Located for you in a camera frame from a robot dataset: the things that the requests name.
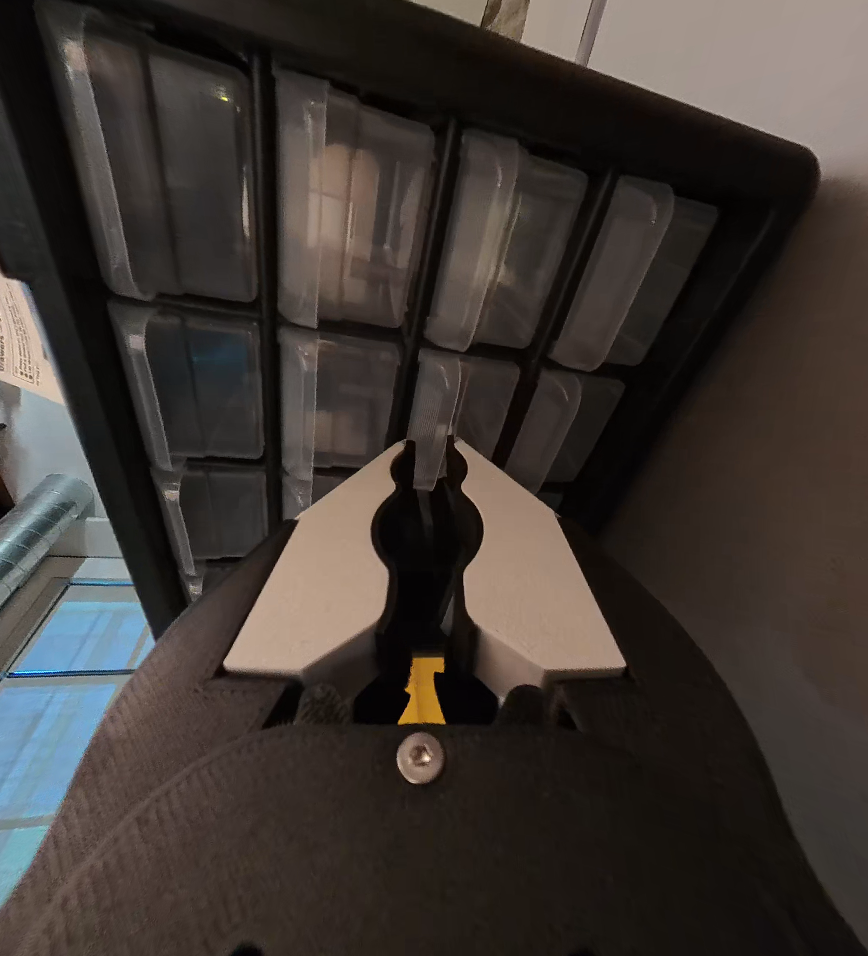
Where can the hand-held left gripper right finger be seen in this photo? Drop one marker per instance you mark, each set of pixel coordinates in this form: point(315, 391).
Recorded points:
point(546, 597)

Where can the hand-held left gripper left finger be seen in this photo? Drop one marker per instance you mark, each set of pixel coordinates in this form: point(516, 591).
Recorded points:
point(314, 597)

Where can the yellow plastic bin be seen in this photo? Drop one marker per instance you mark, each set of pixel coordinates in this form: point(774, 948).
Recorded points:
point(422, 694)

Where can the clear small plastic drawer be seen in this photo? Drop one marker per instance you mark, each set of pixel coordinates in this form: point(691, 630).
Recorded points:
point(482, 403)

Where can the grid of clear drawers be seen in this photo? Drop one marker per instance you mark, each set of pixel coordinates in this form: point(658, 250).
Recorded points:
point(202, 187)

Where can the black drawer cabinet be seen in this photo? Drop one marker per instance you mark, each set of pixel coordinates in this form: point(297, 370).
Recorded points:
point(703, 119)

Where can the glass window panes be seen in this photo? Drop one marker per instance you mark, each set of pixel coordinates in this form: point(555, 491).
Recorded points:
point(30, 747)

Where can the printed instruction sheet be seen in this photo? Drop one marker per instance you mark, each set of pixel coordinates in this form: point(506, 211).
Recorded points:
point(8, 299)

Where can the silver ventilation duct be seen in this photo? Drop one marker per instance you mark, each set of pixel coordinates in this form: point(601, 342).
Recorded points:
point(23, 545)

